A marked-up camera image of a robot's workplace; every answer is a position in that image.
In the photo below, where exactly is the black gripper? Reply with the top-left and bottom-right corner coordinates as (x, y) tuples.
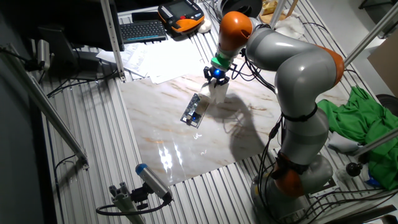
(203, 66), (231, 90)

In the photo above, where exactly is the green wrist adapter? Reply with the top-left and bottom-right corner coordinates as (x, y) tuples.
(210, 53), (233, 71)

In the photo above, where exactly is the white paper sheet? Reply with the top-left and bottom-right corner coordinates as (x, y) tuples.
(147, 39), (212, 85)

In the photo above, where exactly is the small blue circuit board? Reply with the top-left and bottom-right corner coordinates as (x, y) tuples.
(180, 93), (210, 129)

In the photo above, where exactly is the orange black teach pendant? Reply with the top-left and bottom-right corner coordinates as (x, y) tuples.
(157, 0), (206, 34)

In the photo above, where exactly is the marble pattern board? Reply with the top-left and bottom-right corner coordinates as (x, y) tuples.
(119, 54), (351, 187)

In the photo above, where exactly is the black spool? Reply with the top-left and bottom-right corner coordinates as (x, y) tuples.
(219, 0), (264, 19)

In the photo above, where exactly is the black keyboard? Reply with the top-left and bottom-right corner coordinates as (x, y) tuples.
(119, 20), (168, 44)

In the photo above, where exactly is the printed paper sheet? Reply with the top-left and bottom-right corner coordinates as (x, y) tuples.
(95, 42), (153, 78)

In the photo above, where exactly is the yellow wooden item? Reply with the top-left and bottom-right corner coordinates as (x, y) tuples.
(259, 0), (299, 24)

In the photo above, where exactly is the white cloth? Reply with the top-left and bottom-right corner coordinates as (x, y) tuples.
(275, 12), (305, 40)

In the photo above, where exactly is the black flat device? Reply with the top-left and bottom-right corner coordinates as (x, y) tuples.
(131, 11), (161, 22)

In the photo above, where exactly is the black monitor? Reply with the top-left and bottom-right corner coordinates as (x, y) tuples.
(18, 0), (125, 52)

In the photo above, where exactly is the grey cloth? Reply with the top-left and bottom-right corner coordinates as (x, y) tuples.
(328, 132), (363, 153)

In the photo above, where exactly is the green cloth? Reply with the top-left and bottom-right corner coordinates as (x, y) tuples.
(316, 86), (398, 191)

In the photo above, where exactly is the short aluminium profile stub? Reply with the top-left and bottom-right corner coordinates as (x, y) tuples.
(108, 182), (146, 224)

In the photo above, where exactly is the black monitor stand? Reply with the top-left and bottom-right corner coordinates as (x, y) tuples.
(39, 26), (100, 80)

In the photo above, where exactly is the black ball knob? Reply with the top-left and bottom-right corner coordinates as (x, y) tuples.
(346, 161), (363, 177)

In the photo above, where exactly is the brown cardboard box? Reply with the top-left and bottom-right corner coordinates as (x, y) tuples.
(366, 30), (398, 97)

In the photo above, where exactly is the black round object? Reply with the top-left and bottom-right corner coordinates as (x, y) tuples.
(375, 93), (398, 118)

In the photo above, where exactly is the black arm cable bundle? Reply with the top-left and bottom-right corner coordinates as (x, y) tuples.
(229, 23), (312, 224)

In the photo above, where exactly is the aluminium profile post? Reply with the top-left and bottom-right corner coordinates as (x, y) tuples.
(353, 127), (398, 156)
(269, 0), (287, 27)
(99, 0), (127, 82)
(0, 43), (90, 170)
(343, 1), (398, 68)

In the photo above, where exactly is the silver camera with blue cap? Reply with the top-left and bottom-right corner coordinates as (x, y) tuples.
(135, 163), (174, 202)

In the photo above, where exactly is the black camera bracket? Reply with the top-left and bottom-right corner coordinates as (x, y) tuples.
(130, 183), (150, 211)

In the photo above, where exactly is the black camera cable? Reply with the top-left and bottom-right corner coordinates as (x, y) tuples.
(95, 195), (171, 217)

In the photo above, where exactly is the small silver camera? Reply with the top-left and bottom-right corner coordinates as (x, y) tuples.
(36, 39), (51, 71)

